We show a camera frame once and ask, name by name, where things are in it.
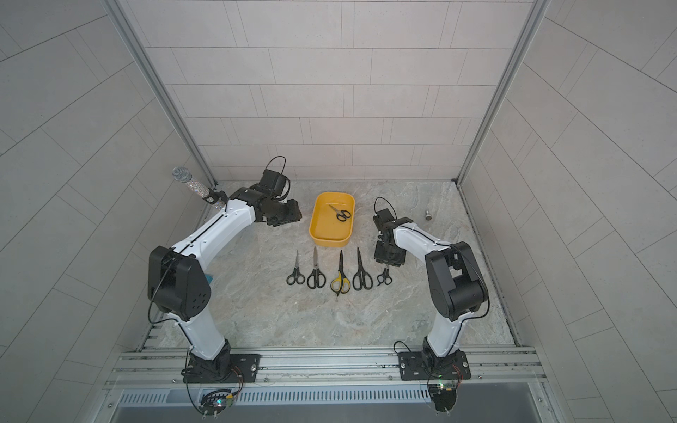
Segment left circuit board with wires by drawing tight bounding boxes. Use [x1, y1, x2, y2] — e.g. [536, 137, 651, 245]
[200, 389, 234, 419]

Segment small black handled scissors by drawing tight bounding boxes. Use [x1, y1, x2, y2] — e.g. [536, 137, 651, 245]
[286, 251, 306, 286]

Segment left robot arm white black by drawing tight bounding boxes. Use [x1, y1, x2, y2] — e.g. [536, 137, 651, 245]
[147, 167, 301, 384]

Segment yellow plastic storage box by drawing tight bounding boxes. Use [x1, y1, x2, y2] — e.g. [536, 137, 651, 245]
[309, 192, 355, 248]

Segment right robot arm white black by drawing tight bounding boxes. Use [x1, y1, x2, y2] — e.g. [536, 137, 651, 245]
[373, 209, 490, 381]

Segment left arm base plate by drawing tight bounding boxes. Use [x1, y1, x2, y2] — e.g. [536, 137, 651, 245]
[181, 352, 262, 384]

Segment glitter microphone on black stand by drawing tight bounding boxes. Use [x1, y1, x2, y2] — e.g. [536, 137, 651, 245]
[172, 167, 228, 209]

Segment yellow handled scissors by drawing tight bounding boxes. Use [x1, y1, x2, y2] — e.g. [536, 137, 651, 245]
[330, 251, 351, 296]

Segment slim black handled scissors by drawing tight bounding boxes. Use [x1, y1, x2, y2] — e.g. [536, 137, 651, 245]
[377, 266, 393, 286]

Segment circuit board with wires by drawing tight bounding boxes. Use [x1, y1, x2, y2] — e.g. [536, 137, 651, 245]
[200, 389, 234, 419]
[427, 381, 458, 413]

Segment large black handled scissors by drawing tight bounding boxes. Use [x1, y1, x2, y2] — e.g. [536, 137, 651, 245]
[306, 247, 326, 289]

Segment black bladed black scissors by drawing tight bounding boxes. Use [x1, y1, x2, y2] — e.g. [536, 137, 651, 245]
[352, 248, 373, 291]

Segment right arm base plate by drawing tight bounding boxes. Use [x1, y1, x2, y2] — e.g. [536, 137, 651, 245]
[398, 350, 472, 382]

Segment right circuit board with wires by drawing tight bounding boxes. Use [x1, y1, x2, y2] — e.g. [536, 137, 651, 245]
[427, 381, 458, 413]

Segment aluminium mounting rail frame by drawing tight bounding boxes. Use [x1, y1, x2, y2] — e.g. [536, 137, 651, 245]
[104, 345, 548, 390]

